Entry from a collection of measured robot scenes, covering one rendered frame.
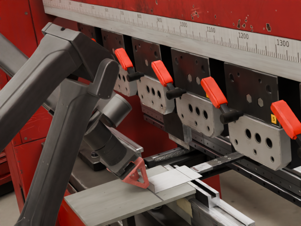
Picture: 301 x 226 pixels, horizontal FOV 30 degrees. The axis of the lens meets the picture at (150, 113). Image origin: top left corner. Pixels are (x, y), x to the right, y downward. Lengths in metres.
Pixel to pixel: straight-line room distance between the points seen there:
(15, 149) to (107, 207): 0.89
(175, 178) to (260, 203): 1.97
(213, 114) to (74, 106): 0.27
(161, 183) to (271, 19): 0.61
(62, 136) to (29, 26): 1.10
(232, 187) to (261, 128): 2.58
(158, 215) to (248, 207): 1.90
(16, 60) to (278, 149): 0.60
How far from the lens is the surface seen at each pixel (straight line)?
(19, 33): 2.04
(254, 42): 0.92
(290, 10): 0.83
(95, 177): 1.75
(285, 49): 0.86
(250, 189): 3.48
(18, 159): 2.14
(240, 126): 1.00
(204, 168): 1.39
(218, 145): 1.67
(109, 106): 1.25
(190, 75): 1.12
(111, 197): 1.33
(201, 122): 1.12
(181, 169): 1.41
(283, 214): 3.20
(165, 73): 1.16
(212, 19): 1.01
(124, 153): 1.27
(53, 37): 0.94
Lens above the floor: 1.59
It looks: 18 degrees down
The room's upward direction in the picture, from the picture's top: 8 degrees counter-clockwise
